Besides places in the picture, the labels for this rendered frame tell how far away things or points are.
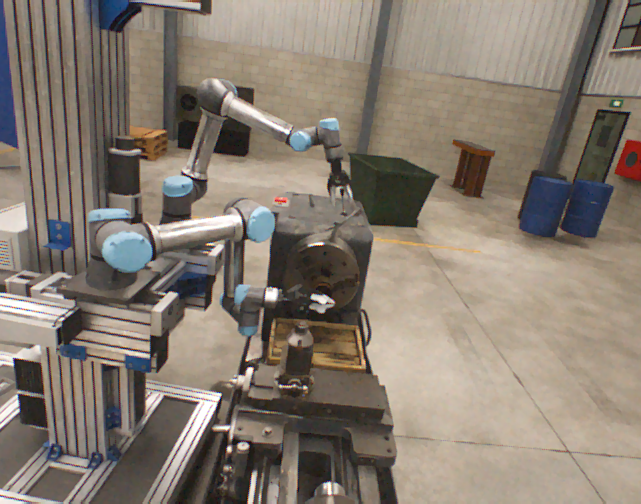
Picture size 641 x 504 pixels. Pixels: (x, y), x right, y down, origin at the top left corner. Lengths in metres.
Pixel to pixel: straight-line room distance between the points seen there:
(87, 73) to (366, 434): 1.36
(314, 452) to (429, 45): 11.17
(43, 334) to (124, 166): 0.59
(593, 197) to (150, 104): 9.79
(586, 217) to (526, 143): 4.71
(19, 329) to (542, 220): 7.36
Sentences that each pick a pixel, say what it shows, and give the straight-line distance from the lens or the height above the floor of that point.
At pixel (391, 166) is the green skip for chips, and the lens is 7.55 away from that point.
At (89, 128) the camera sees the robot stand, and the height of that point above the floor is 1.60.
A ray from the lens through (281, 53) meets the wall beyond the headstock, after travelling 11.64.
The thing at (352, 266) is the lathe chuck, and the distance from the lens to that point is 1.83.
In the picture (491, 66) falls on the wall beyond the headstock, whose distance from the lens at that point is 12.50.
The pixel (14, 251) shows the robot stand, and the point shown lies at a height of 1.16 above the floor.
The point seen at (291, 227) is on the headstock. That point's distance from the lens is 1.95.
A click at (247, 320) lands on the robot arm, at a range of 1.67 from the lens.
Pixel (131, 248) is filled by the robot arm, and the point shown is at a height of 1.34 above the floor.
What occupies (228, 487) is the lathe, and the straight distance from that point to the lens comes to 1.52.
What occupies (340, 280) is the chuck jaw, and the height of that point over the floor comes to 1.11.
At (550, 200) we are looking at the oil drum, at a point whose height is 0.60.
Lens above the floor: 1.84
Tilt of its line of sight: 21 degrees down
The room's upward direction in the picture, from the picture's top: 8 degrees clockwise
